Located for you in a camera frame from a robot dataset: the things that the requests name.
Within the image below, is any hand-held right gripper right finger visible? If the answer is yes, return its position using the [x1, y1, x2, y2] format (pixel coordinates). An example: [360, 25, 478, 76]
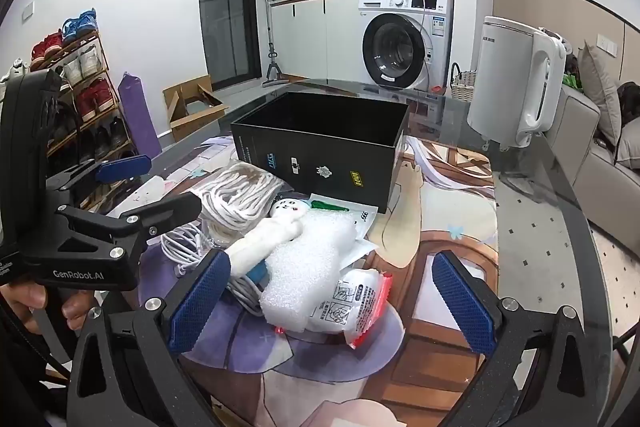
[431, 251, 609, 427]

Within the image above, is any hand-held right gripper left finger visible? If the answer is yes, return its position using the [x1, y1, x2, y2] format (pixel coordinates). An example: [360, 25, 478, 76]
[65, 249, 236, 427]

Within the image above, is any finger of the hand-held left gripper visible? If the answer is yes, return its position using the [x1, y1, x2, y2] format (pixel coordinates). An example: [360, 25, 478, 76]
[56, 194, 203, 259]
[47, 155, 152, 208]

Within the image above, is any white charging cable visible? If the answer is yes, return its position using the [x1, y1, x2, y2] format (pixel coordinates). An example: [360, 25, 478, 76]
[160, 222, 271, 318]

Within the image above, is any white rope bundle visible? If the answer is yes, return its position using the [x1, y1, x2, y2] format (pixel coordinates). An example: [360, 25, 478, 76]
[192, 159, 286, 248]

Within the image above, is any white packet with red edge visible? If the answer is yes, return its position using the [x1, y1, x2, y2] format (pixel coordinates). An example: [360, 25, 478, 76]
[307, 267, 393, 349]

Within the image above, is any white foam piece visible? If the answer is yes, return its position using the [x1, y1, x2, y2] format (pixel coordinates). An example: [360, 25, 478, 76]
[260, 209, 368, 333]

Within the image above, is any white plush doll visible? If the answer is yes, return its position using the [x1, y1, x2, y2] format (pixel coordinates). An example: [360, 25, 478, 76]
[225, 198, 313, 278]

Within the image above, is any black cardboard box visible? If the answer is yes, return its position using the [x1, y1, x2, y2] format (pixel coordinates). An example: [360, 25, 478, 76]
[230, 92, 411, 214]

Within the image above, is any person's left hand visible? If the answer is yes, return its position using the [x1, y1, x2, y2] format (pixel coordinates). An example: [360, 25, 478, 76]
[0, 282, 100, 337]

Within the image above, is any purple yoga mat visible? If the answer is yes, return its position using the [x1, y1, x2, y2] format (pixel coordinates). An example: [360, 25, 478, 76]
[117, 71, 163, 160]

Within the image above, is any wooden shoe rack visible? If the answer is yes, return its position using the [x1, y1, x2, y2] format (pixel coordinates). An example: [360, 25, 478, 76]
[30, 29, 138, 212]

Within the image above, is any pair of red shoes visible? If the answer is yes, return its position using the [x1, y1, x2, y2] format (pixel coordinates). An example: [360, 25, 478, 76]
[30, 32, 64, 60]
[75, 79, 113, 120]

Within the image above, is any brown cardboard box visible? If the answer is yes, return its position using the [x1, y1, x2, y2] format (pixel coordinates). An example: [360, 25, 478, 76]
[162, 75, 231, 142]

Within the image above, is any pair of white sneakers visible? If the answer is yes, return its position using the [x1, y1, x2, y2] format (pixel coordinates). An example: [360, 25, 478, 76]
[62, 47, 108, 85]

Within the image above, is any flat white paper packet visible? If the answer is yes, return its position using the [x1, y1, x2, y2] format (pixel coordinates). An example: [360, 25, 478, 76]
[340, 234, 378, 270]

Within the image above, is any pair of blue sneakers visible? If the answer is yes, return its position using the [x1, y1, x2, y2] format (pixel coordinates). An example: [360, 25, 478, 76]
[61, 8, 98, 40]

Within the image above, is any flat white packet green print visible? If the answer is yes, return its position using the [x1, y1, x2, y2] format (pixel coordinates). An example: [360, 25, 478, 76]
[307, 194, 378, 238]

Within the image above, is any flat mop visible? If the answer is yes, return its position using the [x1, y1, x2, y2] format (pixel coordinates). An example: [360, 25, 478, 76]
[262, 0, 291, 88]

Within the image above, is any grey sofa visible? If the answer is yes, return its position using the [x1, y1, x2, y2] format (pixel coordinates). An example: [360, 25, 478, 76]
[545, 82, 640, 238]

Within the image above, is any wicker basket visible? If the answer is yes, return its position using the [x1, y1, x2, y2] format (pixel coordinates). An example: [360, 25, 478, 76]
[450, 63, 480, 100]

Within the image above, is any white counter cabinet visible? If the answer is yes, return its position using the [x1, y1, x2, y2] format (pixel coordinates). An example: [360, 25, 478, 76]
[270, 0, 366, 82]

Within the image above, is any white electric kettle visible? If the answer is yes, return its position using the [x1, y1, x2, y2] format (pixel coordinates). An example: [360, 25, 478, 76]
[466, 16, 567, 148]

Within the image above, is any grey pillow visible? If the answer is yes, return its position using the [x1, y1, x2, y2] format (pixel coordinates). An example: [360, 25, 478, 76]
[577, 39, 623, 152]

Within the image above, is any dark clothing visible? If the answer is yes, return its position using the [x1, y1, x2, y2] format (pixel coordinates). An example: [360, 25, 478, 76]
[617, 82, 640, 122]

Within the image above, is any white washing machine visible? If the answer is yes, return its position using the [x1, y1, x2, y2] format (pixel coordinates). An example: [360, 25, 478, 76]
[358, 0, 455, 92]

